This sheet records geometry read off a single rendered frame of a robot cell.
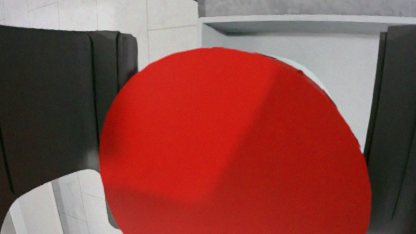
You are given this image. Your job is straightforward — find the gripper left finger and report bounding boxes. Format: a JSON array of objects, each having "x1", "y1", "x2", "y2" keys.
[{"x1": 0, "y1": 25, "x2": 138, "y2": 234}]

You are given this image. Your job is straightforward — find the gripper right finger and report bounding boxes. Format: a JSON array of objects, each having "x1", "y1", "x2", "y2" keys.
[{"x1": 363, "y1": 24, "x2": 416, "y2": 234}]

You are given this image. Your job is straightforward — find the light grey tray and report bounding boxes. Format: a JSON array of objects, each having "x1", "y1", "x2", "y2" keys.
[{"x1": 197, "y1": 15, "x2": 416, "y2": 152}]

